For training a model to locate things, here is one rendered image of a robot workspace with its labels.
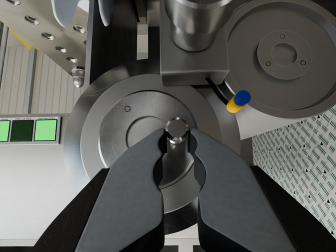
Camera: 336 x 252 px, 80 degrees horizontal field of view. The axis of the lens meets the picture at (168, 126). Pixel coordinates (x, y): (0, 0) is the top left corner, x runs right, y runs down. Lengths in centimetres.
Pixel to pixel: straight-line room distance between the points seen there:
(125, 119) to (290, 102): 14
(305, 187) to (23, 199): 57
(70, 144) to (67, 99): 228
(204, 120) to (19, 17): 37
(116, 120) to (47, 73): 249
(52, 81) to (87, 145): 241
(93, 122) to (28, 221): 47
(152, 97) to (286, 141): 23
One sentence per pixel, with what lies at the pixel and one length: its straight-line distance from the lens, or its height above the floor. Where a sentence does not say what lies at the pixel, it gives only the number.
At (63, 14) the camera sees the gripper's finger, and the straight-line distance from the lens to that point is 23.
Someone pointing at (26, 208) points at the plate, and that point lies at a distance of 62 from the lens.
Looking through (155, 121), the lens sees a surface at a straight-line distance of 15.
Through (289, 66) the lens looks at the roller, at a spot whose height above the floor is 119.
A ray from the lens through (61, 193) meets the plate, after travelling 57.
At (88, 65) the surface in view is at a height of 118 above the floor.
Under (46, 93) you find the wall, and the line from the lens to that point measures 256.
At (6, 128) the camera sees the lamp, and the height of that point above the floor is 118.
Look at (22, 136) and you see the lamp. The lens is 62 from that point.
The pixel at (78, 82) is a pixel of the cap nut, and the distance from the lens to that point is 57.
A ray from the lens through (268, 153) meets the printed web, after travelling 38.
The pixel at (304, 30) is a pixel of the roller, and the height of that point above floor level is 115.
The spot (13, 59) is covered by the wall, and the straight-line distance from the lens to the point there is 285.
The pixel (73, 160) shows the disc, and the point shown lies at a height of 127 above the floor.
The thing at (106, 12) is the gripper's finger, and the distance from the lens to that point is 22.
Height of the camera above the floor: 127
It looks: 10 degrees down
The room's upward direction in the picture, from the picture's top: 179 degrees clockwise
